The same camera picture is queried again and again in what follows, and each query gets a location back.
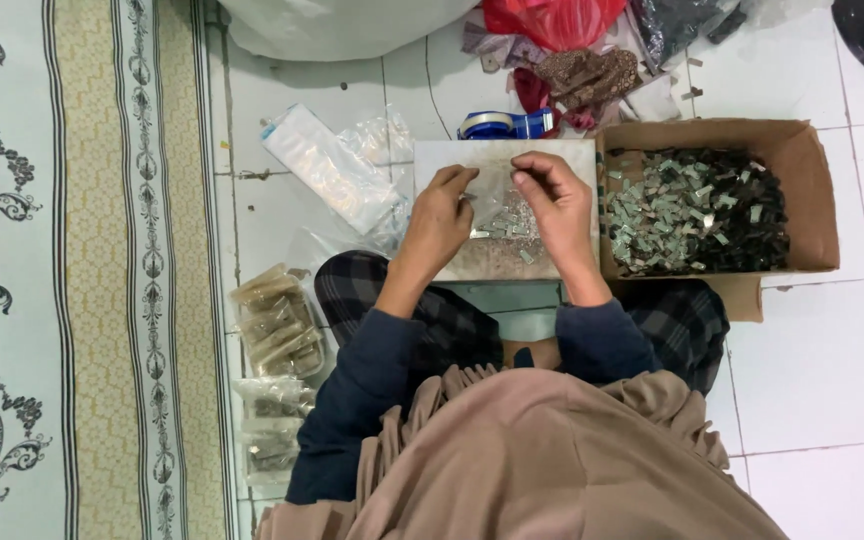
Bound person's left hand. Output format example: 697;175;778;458
399;165;482;283

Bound person's right hand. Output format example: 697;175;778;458
510;150;600;276

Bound small clear plastic bag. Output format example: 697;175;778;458
468;165;532;235

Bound pile of metal clips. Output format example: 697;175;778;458
469;196;540;265

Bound white tile work board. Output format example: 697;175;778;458
411;138;600;283

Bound person's plaid trousers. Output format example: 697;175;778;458
314;250;731;397

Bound crumpled clear plastic bag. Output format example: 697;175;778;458
338;105;415;168

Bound blue tape dispenser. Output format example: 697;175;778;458
456;108;558;141

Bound stack of flat clear bags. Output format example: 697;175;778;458
260;103;405;237

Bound heap of black-silver clips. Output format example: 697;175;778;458
603;147;792;276

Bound brown patterned cloth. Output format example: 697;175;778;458
534;48;642;111

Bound clear tub of packed bags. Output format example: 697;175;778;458
228;262;326;379

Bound red plastic bag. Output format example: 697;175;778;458
482;0;628;52

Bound black bag of parts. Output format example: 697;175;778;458
630;0;748;70

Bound large white sack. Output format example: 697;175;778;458
218;0;482;63

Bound clear packed bag of clips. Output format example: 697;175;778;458
232;376;318;420
240;417;304;486

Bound brown cardboard box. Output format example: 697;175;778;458
595;117;841;324

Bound person's beige headscarf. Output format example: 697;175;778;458
254;364;791;540

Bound patterned grey-gold carpet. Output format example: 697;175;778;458
0;0;237;540

